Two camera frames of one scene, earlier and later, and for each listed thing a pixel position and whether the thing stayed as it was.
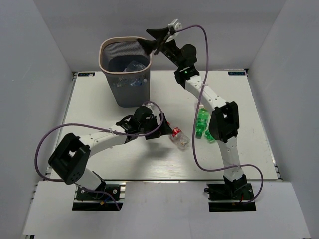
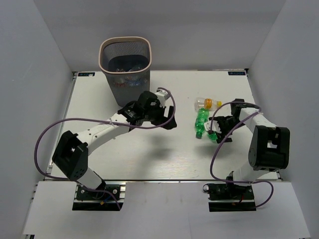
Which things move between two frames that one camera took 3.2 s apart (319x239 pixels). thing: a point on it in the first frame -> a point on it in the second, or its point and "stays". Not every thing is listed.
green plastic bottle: [203, 117] stays
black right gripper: [150, 46] -> [222, 136]
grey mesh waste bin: [125, 63] stays
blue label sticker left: [86, 74] stays
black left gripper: [165, 130] -> [162, 119]
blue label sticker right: [236, 73] stays
